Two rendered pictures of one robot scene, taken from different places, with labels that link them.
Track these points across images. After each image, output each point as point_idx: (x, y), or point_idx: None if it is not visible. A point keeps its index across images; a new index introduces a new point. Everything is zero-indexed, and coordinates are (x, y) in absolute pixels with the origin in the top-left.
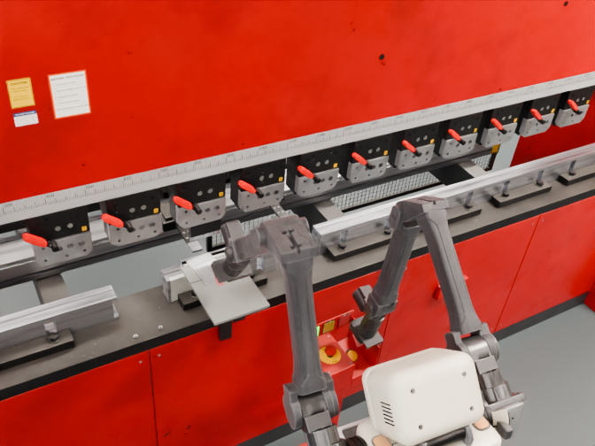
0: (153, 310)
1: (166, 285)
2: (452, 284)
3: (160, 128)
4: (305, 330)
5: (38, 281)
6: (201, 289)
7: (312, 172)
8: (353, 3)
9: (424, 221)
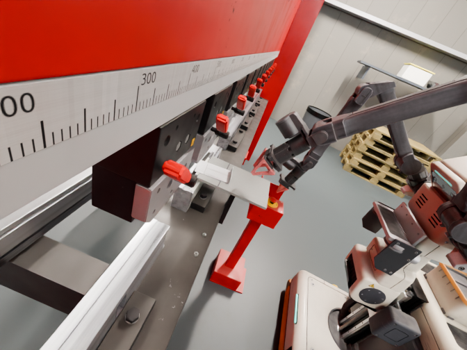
0: (181, 223)
1: (186, 197)
2: (404, 128)
3: None
4: None
5: (15, 261)
6: (229, 187)
7: None
8: None
9: (390, 94)
